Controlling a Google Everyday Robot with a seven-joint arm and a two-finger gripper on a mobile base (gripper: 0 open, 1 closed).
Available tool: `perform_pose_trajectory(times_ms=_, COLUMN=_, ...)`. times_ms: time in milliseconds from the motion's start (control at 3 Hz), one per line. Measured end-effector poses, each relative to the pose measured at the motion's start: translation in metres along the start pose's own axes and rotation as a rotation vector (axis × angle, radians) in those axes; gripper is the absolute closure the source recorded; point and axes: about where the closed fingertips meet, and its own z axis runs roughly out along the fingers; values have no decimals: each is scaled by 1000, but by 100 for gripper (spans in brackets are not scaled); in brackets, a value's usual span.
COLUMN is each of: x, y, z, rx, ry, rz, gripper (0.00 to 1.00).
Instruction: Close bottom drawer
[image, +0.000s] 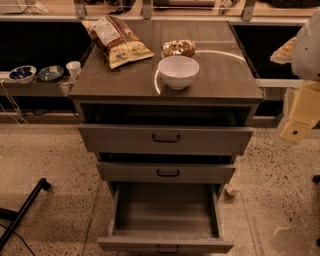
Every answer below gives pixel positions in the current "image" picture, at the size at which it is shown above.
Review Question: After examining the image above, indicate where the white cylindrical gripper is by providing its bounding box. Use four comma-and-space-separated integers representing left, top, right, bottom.
270, 37, 320, 144

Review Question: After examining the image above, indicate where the grey bottom drawer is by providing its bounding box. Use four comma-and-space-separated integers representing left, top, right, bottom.
98, 182, 233, 254

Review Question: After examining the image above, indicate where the grey drawer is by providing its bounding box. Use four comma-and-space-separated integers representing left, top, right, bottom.
97, 162, 235, 184
79, 124, 253, 156
98, 182, 233, 254

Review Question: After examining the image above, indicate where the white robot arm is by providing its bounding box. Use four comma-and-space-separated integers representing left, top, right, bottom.
270, 8, 320, 144

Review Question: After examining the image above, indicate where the grey wooden drawer cabinet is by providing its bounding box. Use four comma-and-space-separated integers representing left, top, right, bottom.
68, 19, 265, 188

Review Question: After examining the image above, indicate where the grey top drawer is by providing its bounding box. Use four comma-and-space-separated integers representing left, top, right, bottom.
79, 124, 253, 156

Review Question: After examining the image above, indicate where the grey middle drawer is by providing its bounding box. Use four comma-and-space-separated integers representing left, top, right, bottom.
97, 162, 235, 184

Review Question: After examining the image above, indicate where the shiny gold snack packet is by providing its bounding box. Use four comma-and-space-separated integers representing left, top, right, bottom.
161, 39, 195, 58

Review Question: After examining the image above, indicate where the white ceramic bowl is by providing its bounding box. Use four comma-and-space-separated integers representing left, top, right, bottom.
158, 55, 200, 90

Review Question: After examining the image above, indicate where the brown yellow chip bag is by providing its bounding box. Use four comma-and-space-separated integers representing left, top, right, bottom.
82, 16, 154, 69

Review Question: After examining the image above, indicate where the white paper cup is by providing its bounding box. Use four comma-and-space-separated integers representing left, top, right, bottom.
66, 61, 81, 80

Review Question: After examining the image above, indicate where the dark teal bowl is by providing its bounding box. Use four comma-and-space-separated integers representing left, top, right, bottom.
38, 65, 64, 82

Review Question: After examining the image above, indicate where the low grey side shelf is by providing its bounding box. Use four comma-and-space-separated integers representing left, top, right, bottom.
0, 72, 74, 97

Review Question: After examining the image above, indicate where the blue patterned bowl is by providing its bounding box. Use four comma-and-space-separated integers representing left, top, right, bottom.
9, 65, 37, 84

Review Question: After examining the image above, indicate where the black metal stand leg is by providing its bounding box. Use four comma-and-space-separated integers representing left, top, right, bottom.
0, 178, 51, 251

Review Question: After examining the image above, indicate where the white cable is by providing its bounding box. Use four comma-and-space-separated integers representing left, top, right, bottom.
0, 79, 28, 126

